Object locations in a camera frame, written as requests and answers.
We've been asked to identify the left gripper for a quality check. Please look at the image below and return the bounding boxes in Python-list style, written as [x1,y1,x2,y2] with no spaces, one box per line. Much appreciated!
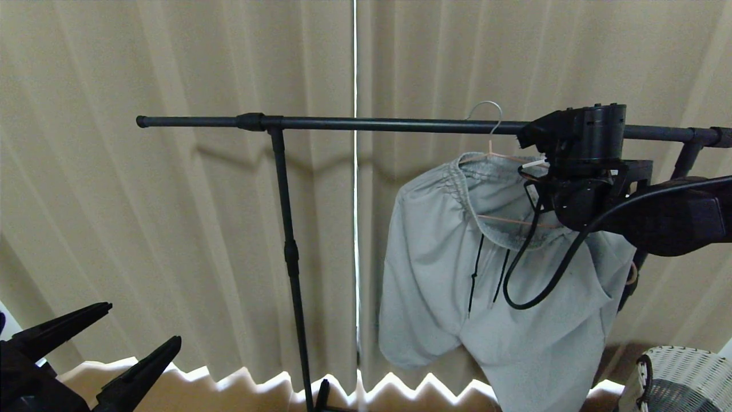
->
[0,302,182,412]

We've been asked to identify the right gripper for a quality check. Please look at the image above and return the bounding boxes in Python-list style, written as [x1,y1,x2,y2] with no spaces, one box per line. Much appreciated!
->
[538,177,621,231]

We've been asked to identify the pale grey shorts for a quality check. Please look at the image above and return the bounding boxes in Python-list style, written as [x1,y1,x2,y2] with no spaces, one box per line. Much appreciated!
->
[379,152,636,412]

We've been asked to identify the white laundry basket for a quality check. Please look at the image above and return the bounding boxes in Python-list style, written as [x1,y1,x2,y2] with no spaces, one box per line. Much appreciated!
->
[618,345,732,412]

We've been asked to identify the black clothes rack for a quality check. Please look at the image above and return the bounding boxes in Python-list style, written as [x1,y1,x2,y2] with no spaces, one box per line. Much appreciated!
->
[136,113,732,412]

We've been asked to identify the beige curtain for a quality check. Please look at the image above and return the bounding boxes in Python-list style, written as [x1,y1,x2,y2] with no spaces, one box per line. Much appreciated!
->
[0,0,732,401]

